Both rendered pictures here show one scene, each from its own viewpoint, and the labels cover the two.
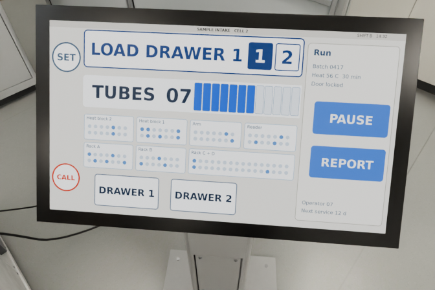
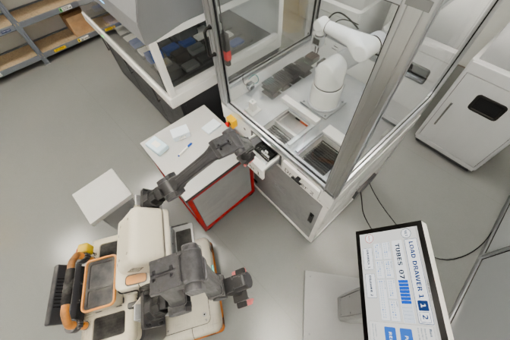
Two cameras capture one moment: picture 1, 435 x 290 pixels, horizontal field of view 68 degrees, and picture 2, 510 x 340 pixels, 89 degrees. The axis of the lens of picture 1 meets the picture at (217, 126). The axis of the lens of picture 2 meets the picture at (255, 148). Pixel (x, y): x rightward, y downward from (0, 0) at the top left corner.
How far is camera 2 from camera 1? 0.92 m
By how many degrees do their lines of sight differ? 57
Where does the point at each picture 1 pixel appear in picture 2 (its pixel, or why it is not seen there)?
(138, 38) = (417, 257)
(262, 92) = (410, 306)
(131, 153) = (379, 259)
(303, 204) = (374, 324)
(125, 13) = (426, 251)
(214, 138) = (390, 288)
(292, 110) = (406, 319)
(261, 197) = (374, 307)
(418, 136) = not seen: outside the picture
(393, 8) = not seen: outside the picture
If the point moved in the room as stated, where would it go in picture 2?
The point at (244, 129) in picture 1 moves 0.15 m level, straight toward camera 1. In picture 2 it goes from (395, 300) to (356, 292)
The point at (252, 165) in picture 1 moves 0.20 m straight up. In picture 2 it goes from (384, 303) to (406, 298)
